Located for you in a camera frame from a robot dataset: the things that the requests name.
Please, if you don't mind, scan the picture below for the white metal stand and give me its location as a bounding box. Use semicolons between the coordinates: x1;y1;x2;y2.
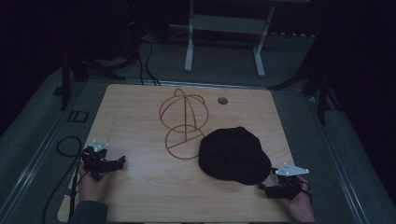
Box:
169;0;277;78

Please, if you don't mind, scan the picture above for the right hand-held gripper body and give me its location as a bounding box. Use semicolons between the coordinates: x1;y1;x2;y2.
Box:
264;161;310;201

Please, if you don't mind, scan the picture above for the black tripod stand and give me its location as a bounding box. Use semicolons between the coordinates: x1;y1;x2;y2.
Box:
267;34;344;127
52;18;144;112

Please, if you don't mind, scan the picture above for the black looped cable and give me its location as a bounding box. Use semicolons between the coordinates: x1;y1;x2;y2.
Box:
41;135;84;224

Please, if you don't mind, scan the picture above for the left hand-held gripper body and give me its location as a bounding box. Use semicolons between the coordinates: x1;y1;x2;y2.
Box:
81;139;110;182

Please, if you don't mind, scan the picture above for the person's right hand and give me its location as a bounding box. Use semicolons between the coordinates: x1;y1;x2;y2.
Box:
279;175;317;224

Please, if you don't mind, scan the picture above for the black floor cable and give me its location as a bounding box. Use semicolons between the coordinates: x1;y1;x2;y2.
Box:
136;36;163;87

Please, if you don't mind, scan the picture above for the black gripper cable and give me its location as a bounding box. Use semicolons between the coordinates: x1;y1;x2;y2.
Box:
68;164;82;220

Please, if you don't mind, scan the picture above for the black cap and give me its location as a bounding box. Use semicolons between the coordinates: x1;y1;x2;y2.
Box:
198;126;273;187

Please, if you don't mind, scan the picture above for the gold wire hat stand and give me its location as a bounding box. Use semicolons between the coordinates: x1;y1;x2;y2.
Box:
158;88;209;161

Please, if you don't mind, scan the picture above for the person's left hand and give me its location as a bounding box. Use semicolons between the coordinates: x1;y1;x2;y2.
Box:
77;161;110;203

